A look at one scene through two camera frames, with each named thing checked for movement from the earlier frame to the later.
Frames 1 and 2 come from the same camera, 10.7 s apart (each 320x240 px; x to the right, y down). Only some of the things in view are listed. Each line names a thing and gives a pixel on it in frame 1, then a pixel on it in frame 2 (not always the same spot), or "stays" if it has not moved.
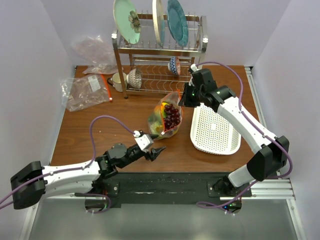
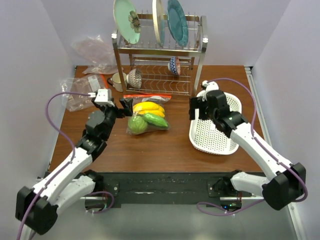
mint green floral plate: x=127 y=20 stays
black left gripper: x=154 y=152 -> x=121 y=113
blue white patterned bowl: x=174 y=66 stays
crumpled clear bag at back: x=98 y=55 stays
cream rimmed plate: x=158 y=20 stays
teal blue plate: x=177 y=21 stays
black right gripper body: x=192 y=97 -> x=211 y=114
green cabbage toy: x=155 y=123 -> x=137 y=124
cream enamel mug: x=115 y=81 stays
